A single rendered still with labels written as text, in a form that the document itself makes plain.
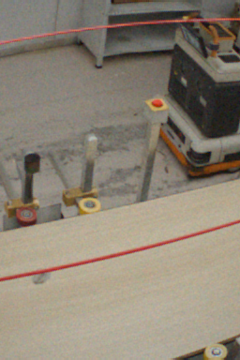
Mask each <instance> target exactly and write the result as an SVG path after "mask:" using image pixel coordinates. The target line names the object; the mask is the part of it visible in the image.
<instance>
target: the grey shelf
mask: <svg viewBox="0 0 240 360"><path fill-rule="evenodd" d="M205 3H206V0H167V1H166V0H159V1H150V2H148V1H142V2H133V3H125V4H111V0H82V8H81V18H80V28H79V29H84V28H91V27H100V26H108V25H117V24H125V23H150V22H158V21H161V22H164V23H155V24H138V25H131V26H122V27H114V28H105V29H97V30H88V31H80V32H79V33H78V39H77V42H76V44H77V45H78V46H82V45H83V43H84V44H85V45H86V46H87V47H88V48H89V49H90V51H91V52H92V53H93V54H94V55H95V56H96V57H97V60H96V64H95V67H96V68H101V67H102V61H103V57H104V56H108V55H115V54H119V53H133V52H144V53H145V52H151V51H159V50H174V46H173V45H174V44H176V42H175V36H176V31H177V30H176V29H177V28H178V27H180V25H179V22H171V23H167V22H166V21H174V20H177V21H178V20H180V19H182V17H186V16H189V15H190V14H191V13H193V12H195V13H198V14H200V15H201V16H202V17H203V18H204V15H203V14H204V11H205ZM177 15H178V16H177ZM171 16H172V17H171ZM99 62H100V63H99Z"/></svg>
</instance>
